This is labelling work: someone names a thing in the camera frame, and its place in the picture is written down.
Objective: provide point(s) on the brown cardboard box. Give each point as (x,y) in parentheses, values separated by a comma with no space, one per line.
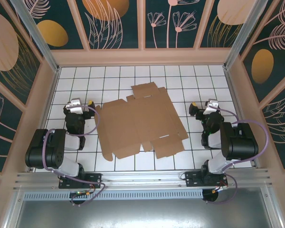
(137,118)

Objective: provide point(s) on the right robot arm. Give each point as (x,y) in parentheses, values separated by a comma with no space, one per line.
(240,145)

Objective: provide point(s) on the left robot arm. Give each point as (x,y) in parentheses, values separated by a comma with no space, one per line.
(38,152)

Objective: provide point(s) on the grey metal sheet panel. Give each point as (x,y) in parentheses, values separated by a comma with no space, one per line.
(142,213)

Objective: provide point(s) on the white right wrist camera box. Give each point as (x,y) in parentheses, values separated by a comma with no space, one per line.
(210,107)

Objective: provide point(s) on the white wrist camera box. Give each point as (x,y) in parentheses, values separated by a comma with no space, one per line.
(74,105)
(210,107)

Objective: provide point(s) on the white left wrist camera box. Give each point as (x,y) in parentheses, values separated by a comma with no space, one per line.
(74,105)

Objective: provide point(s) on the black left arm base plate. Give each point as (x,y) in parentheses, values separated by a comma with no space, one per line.
(92,179)

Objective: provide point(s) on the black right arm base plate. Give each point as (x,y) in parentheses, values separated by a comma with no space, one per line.
(192,179)

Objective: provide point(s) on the aluminium corner post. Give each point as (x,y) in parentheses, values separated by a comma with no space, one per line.
(245,35)
(35,35)

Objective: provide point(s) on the aluminium mounting rail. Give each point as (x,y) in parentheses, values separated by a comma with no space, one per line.
(145,179)

